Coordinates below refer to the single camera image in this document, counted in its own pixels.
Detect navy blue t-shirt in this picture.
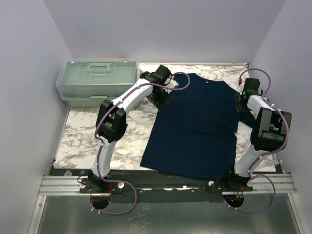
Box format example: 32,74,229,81
140,74,255,180

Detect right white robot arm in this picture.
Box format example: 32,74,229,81
224,78,292,191

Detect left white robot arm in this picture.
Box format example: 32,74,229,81
86,65,175,193

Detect translucent green storage box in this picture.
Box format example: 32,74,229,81
56,58,140,108

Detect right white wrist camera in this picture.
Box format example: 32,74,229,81
238,78,245,94

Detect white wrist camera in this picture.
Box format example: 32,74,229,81
238,78,245,94
164,78,179,88

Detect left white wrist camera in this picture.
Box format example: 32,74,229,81
164,78,179,88

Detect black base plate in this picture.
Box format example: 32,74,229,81
48,167,254,204

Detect aluminium mounting rail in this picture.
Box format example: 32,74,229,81
39,174,297,196

